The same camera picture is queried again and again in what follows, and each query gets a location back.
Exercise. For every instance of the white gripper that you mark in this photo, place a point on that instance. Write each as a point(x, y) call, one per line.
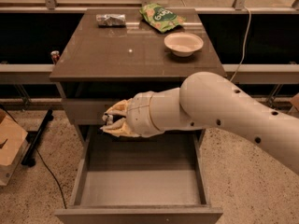
point(140, 115)

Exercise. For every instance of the blue rxbar wrapper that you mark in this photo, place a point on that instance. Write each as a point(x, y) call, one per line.
point(109, 119)

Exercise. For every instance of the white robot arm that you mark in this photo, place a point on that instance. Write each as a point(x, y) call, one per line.
point(206, 100)

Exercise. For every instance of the closed top drawer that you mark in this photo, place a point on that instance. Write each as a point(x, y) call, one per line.
point(87, 111)

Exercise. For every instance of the grey drawer cabinet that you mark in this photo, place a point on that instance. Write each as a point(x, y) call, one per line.
point(118, 63)

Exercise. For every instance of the open middle drawer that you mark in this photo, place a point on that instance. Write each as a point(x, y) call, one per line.
point(157, 180)

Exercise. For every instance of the small red can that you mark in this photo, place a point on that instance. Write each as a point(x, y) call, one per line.
point(55, 56)

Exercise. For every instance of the white paper bowl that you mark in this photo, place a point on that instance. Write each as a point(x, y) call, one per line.
point(183, 44)

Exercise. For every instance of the silver foil snack packet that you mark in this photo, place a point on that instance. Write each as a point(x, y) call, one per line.
point(111, 20)

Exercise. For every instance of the black stand leg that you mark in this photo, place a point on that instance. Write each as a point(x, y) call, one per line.
point(33, 138)

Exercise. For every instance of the cardboard box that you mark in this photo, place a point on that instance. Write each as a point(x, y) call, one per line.
point(12, 145)

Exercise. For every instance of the green snack bag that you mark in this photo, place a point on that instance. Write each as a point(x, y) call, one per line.
point(160, 18)

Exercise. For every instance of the box at right edge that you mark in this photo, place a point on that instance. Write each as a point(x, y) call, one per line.
point(295, 101)

